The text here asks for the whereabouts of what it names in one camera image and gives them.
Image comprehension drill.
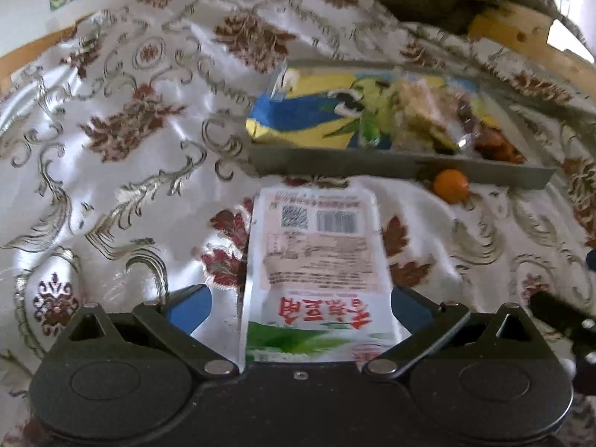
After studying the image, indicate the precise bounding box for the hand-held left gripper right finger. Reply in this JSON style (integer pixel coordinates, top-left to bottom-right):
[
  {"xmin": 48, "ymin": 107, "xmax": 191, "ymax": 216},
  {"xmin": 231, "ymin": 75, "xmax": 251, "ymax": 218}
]
[{"xmin": 362, "ymin": 285, "xmax": 555, "ymax": 378}]

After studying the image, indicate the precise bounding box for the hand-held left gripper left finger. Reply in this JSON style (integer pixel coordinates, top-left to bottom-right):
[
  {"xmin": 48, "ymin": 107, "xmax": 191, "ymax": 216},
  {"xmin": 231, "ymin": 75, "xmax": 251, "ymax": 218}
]
[{"xmin": 49, "ymin": 283, "xmax": 239, "ymax": 379}]

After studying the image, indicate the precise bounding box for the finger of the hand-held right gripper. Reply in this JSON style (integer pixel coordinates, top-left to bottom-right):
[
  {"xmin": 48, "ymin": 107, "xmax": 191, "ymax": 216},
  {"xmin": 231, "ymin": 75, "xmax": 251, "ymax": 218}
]
[{"xmin": 530, "ymin": 291, "xmax": 596, "ymax": 342}]

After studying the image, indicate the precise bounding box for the white barcode snack packet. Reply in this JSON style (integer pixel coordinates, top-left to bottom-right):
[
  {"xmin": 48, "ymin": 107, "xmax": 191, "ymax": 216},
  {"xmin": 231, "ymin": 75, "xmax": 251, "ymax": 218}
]
[{"xmin": 238, "ymin": 185, "xmax": 413, "ymax": 368}]

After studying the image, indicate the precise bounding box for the grey tray with cartoon drawing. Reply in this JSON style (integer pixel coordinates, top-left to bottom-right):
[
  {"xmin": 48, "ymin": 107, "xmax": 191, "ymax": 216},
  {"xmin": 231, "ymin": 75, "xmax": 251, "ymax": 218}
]
[{"xmin": 245, "ymin": 59, "xmax": 558, "ymax": 190}]

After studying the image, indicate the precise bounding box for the orange clear snack packet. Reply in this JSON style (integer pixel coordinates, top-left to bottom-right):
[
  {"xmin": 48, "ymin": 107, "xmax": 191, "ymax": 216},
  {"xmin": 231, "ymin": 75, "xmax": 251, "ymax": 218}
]
[{"xmin": 474, "ymin": 126, "xmax": 528, "ymax": 165}]

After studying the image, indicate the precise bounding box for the clear cereal bar packet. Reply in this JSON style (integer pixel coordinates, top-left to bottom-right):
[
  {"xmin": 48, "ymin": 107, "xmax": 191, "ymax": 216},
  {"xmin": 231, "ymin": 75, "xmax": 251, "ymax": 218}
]
[{"xmin": 396, "ymin": 78, "xmax": 456, "ymax": 146}]

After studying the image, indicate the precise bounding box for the orange ball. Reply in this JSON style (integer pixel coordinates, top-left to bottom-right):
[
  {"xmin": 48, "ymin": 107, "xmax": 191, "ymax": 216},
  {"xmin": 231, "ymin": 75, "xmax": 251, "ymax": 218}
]
[{"xmin": 433, "ymin": 169, "xmax": 470, "ymax": 205}]

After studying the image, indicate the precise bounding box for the floral printed cloth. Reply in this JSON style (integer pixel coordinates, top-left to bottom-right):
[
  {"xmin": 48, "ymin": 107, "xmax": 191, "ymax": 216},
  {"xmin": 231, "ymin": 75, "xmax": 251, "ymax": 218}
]
[{"xmin": 0, "ymin": 0, "xmax": 596, "ymax": 447}]

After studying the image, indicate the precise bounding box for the wooden board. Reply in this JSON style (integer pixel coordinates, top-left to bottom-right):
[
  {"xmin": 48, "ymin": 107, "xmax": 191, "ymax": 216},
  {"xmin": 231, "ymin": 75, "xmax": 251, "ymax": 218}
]
[
  {"xmin": 0, "ymin": 22, "xmax": 90, "ymax": 95},
  {"xmin": 468, "ymin": 2, "xmax": 596, "ymax": 90}
]

